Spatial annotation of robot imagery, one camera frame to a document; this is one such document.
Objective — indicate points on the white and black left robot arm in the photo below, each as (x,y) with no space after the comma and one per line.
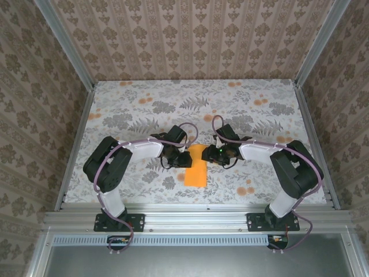
(144,150)

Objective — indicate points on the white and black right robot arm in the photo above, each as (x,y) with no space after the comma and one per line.
(256,151)

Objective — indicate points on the grey metal panel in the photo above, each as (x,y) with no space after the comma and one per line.
(196,262)

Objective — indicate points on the black connector box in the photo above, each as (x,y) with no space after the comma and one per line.
(118,241)
(278,241)

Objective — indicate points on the aluminium cross rail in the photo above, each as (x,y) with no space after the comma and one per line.
(196,219)

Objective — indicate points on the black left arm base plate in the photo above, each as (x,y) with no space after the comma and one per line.
(138,222)

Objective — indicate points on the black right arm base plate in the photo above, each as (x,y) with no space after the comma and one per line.
(255,223)

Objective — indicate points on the aluminium side rail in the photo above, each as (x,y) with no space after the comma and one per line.
(75,147)
(317,124)

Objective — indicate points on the aluminium corner post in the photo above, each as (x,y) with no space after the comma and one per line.
(66,46)
(323,43)

